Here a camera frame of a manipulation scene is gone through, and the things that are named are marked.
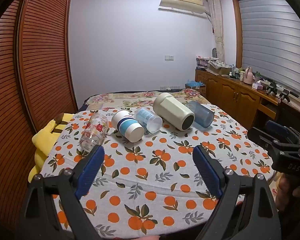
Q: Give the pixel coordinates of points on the clear cup with blue label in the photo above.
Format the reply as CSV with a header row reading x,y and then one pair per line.
x,y
148,118

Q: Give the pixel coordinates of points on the white cup with blue stripes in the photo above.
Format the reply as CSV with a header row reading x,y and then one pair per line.
x,y
126,127

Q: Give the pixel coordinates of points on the cream air conditioner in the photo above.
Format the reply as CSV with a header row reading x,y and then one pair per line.
x,y
181,0

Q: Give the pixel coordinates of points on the cardboard box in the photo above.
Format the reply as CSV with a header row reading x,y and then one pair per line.
x,y
198,91

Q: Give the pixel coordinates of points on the yellow plush toy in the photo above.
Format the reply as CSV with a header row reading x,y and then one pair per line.
x,y
43,140

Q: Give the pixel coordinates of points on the box with floral cloth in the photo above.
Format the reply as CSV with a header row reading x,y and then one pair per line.
x,y
220,67

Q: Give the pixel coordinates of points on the wooden sideboard cabinet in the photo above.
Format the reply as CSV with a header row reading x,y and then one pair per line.
x,y
230,92

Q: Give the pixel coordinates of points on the floral blanket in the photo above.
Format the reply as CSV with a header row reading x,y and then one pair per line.
x,y
115,99

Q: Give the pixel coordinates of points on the orange fruit print sheet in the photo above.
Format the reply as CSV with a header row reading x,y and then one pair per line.
x,y
150,180

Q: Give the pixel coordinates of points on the louvred wooden wardrobe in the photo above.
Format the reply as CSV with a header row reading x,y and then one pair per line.
x,y
27,80

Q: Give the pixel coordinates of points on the white wall switch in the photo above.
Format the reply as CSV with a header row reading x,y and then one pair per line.
x,y
169,57

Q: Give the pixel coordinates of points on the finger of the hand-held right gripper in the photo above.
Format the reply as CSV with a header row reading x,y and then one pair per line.
x,y
283,130
263,141

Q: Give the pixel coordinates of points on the floral print drinking glass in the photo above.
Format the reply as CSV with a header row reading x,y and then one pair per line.
x,y
93,132

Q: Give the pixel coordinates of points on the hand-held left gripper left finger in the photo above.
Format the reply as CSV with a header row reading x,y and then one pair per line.
x,y
90,172

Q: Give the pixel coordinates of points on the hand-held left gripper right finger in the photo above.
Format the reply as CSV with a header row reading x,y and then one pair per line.
x,y
207,170

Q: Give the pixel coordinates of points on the white wall socket strip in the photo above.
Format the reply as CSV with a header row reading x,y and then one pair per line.
x,y
170,88

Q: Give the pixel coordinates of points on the blue plastic bag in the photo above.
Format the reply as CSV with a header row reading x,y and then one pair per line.
x,y
195,83

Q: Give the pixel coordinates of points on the grey window blind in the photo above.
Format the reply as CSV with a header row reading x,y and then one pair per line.
x,y
272,42

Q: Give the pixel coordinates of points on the patterned curtain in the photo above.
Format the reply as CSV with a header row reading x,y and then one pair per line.
x,y
218,30

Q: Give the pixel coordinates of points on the person's right hand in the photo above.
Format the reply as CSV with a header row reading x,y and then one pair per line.
x,y
282,192

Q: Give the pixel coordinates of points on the large cream cup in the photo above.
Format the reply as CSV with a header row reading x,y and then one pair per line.
x,y
172,110

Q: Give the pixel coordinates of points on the pink tissue box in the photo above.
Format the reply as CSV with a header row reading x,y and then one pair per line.
x,y
258,85

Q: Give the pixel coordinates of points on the translucent blue cup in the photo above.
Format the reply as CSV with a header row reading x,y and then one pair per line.
x,y
202,115

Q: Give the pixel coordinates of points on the pink thermos jug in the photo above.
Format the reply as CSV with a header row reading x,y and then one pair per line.
x,y
248,76

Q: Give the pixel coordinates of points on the black figurine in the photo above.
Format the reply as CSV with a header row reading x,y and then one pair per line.
x,y
272,88
285,95

